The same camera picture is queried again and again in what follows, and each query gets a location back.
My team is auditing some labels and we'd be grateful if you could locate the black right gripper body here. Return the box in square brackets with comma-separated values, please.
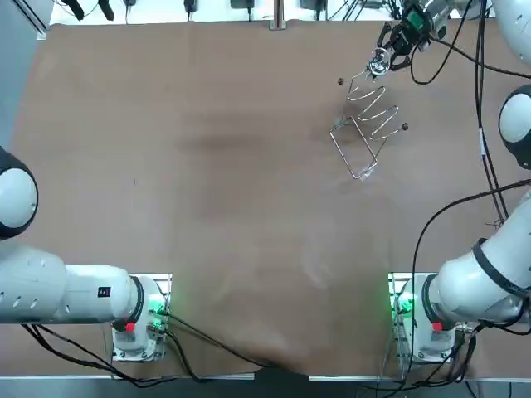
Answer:
[392, 22, 425, 55]

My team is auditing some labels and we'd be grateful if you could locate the clear glass goblet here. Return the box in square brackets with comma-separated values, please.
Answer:
[363, 46, 393, 80]

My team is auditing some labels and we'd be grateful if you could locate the black cable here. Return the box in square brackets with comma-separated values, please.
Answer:
[472, 0, 511, 223]
[20, 323, 200, 385]
[163, 310, 291, 372]
[409, 0, 472, 85]
[408, 180, 531, 374]
[429, 35, 531, 80]

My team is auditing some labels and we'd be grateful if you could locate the silver wire goblet holder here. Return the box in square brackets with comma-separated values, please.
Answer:
[329, 76, 411, 182]

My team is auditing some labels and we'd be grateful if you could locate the aluminium profile post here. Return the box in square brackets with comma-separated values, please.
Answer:
[268, 0, 288, 31]

